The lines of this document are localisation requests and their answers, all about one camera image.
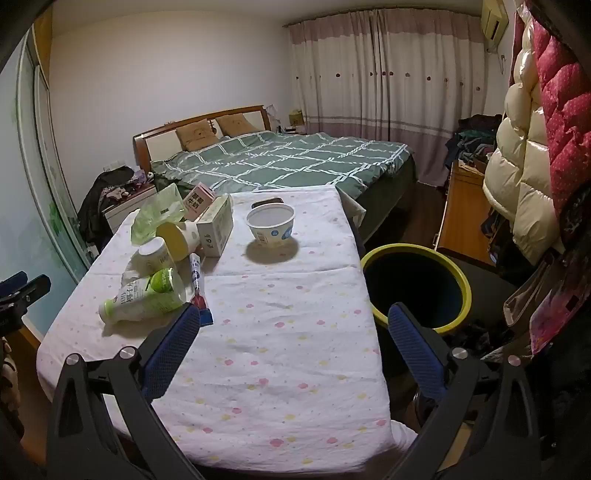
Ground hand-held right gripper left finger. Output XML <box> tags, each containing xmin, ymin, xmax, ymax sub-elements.
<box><xmin>46</xmin><ymin>302</ymin><xmax>204</xmax><ymax>480</ymax></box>

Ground wooden bed headboard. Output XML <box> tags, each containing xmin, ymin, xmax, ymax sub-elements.
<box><xmin>133</xmin><ymin>105</ymin><xmax>273</xmax><ymax>175</ymax></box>

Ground toothpaste tube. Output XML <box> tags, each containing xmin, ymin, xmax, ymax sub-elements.
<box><xmin>187</xmin><ymin>253</ymin><xmax>214</xmax><ymax>326</ymax></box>

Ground wooden desk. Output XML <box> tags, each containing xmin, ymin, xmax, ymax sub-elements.
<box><xmin>436</xmin><ymin>159</ymin><xmax>497</xmax><ymax>266</ymax></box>

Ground pink plastic bag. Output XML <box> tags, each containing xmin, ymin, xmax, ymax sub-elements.
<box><xmin>503</xmin><ymin>263</ymin><xmax>591</xmax><ymax>356</ymax></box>

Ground white cardboard box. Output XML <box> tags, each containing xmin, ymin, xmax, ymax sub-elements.
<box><xmin>196</xmin><ymin>194</ymin><xmax>234</xmax><ymax>258</ymax></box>

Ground white nightstand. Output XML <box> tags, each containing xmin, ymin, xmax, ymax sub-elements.
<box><xmin>102</xmin><ymin>185</ymin><xmax>158</xmax><ymax>236</ymax></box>

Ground white paper bowl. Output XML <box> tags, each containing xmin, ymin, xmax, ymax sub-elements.
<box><xmin>246</xmin><ymin>203</ymin><xmax>295</xmax><ymax>247</ymax></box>

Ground red puffer jacket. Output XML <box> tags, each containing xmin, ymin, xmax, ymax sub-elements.
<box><xmin>531</xmin><ymin>14</ymin><xmax>591</xmax><ymax>217</ymax></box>

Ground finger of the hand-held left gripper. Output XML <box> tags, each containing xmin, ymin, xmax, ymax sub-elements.
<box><xmin>0</xmin><ymin>271</ymin><xmax>28</xmax><ymax>301</ymax></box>
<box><xmin>11</xmin><ymin>275</ymin><xmax>51</xmax><ymax>308</ymax></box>

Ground white and pink curtain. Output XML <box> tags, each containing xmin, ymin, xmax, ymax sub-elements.
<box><xmin>288</xmin><ymin>9</ymin><xmax>490</xmax><ymax>188</ymax></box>

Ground pile of clothes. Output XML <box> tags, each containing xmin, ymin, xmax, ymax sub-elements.
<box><xmin>445</xmin><ymin>113</ymin><xmax>504</xmax><ymax>167</ymax></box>

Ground brown pillow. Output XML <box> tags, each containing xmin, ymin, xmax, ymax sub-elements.
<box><xmin>175</xmin><ymin>119</ymin><xmax>219</xmax><ymax>152</ymax></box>
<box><xmin>215</xmin><ymin>114</ymin><xmax>259</xmax><ymax>138</ymax></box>

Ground wardrobe with sliding doors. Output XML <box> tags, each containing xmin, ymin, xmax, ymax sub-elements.
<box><xmin>0</xmin><ymin>9</ymin><xmax>93</xmax><ymax>342</ymax></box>

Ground dark clothes heap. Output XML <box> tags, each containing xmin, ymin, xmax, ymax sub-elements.
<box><xmin>78</xmin><ymin>166</ymin><xmax>134</xmax><ymax>254</ymax></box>

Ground dark bin with yellow rim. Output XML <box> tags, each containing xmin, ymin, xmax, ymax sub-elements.
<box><xmin>360</xmin><ymin>243</ymin><xmax>472</xmax><ymax>335</ymax></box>

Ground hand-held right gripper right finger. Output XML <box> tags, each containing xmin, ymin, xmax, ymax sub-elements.
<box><xmin>387</xmin><ymin>302</ymin><xmax>541</xmax><ymax>480</ymax></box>

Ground air conditioner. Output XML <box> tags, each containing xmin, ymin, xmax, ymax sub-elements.
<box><xmin>480</xmin><ymin>0</ymin><xmax>511</xmax><ymax>47</ymax></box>

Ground pink carton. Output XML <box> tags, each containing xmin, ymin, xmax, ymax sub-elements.
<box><xmin>183</xmin><ymin>181</ymin><xmax>214</xmax><ymax>221</ymax></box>

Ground green plastic pouch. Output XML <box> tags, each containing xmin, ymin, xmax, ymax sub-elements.
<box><xmin>130</xmin><ymin>183</ymin><xmax>186</xmax><ymax>245</ymax></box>

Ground small white bottle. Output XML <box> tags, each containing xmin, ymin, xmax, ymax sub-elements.
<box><xmin>139</xmin><ymin>237</ymin><xmax>176</xmax><ymax>273</ymax></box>

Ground cream puffer jacket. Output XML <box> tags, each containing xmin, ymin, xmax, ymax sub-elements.
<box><xmin>482</xmin><ymin>46</ymin><xmax>566</xmax><ymax>266</ymax></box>

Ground white ribbed paper cup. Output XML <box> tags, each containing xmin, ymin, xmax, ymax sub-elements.
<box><xmin>156</xmin><ymin>220</ymin><xmax>200</xmax><ymax>260</ymax></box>

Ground person's left forearm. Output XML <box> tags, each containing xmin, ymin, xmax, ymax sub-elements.
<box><xmin>0</xmin><ymin>337</ymin><xmax>21</xmax><ymax>439</ymax></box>

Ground green checked quilt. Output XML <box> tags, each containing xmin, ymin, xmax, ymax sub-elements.
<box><xmin>151</xmin><ymin>130</ymin><xmax>416</xmax><ymax>217</ymax></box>

